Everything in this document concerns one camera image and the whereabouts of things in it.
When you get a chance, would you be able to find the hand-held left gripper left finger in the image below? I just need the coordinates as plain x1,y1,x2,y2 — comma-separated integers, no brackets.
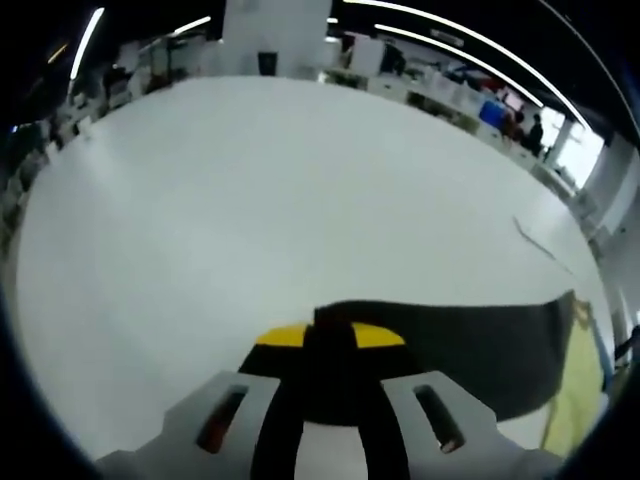
94,323,322,480

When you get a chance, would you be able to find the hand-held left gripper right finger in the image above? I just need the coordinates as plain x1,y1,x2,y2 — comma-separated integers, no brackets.
349,322,571,480

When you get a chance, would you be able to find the yellow garment with coloured sleeves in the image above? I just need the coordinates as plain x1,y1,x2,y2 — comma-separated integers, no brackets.
312,288,615,460

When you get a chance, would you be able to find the blue bin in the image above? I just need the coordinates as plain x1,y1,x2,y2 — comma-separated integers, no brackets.
478,99,505,124

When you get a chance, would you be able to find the long ceiling light strip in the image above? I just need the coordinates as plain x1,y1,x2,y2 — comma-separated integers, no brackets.
373,23,546,109
342,0,592,132

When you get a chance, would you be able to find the white pillar with black panel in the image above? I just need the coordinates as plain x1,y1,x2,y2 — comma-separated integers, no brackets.
222,0,332,79

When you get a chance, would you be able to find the short ceiling light strip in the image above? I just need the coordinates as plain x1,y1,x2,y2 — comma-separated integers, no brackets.
172,15,212,37

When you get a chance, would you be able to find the straight ceiling light strip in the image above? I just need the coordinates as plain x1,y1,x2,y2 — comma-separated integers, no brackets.
69,6,106,81

